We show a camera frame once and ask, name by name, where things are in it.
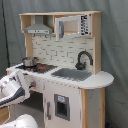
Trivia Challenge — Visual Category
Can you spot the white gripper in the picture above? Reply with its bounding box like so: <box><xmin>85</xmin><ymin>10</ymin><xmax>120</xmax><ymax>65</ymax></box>
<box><xmin>0</xmin><ymin>70</ymin><xmax>30</xmax><ymax>108</ymax></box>

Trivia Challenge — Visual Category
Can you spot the white dishwasher cabinet door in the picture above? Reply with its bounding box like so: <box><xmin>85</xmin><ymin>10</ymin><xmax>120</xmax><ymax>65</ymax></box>
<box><xmin>43</xmin><ymin>81</ymin><xmax>82</xmax><ymax>128</ymax></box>

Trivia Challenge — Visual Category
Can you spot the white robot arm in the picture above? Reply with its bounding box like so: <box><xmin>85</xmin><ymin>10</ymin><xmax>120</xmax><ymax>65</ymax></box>
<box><xmin>0</xmin><ymin>70</ymin><xmax>38</xmax><ymax>128</ymax></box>

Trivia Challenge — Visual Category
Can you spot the wooden toy kitchen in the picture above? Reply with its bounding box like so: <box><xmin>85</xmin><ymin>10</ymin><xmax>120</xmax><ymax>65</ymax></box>
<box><xmin>6</xmin><ymin>10</ymin><xmax>115</xmax><ymax>128</ymax></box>

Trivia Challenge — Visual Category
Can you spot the red right stove knob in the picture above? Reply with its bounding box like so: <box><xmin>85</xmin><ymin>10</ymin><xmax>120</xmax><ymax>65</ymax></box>
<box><xmin>30</xmin><ymin>81</ymin><xmax>37</xmax><ymax>87</ymax></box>

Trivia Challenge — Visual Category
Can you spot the small metal pot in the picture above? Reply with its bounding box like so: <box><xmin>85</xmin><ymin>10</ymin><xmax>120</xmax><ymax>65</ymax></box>
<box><xmin>22</xmin><ymin>57</ymin><xmax>39</xmax><ymax>67</ymax></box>

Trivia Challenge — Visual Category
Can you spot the black toy stovetop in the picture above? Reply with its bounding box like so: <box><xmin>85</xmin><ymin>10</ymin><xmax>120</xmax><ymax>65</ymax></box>
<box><xmin>17</xmin><ymin>63</ymin><xmax>55</xmax><ymax>73</ymax></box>

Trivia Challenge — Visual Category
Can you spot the grey toy sink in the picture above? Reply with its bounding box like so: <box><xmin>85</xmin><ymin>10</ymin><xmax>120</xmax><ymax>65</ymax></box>
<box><xmin>52</xmin><ymin>68</ymin><xmax>92</xmax><ymax>81</ymax></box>

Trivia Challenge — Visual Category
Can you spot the grey range hood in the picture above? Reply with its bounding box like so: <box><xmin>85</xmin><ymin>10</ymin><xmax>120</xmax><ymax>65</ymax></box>
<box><xmin>24</xmin><ymin>16</ymin><xmax>53</xmax><ymax>34</ymax></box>

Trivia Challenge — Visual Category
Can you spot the black toy faucet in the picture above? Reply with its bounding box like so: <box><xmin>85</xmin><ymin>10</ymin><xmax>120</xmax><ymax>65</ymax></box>
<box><xmin>75</xmin><ymin>51</ymin><xmax>93</xmax><ymax>70</ymax></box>

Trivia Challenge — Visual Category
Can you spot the white microwave door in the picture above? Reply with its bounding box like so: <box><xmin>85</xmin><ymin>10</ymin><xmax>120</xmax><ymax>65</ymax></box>
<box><xmin>55</xmin><ymin>14</ymin><xmax>91</xmax><ymax>41</ymax></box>

